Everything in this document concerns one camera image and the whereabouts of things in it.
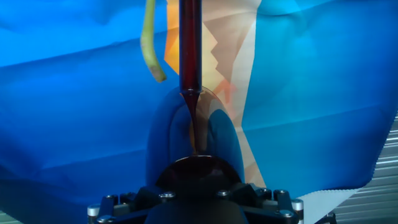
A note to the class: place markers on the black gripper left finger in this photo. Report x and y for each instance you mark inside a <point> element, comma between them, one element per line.
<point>107,207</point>

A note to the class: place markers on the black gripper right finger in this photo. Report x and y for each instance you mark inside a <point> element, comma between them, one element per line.
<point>280,205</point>

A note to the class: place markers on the dark red translucent watering can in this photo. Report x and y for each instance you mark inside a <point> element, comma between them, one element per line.
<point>190,46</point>

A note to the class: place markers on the thin green plant stem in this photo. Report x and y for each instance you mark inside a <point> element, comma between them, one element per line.
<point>148,46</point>

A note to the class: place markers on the blue landscape print cloth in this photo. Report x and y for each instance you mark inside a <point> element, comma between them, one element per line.
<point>62,124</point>

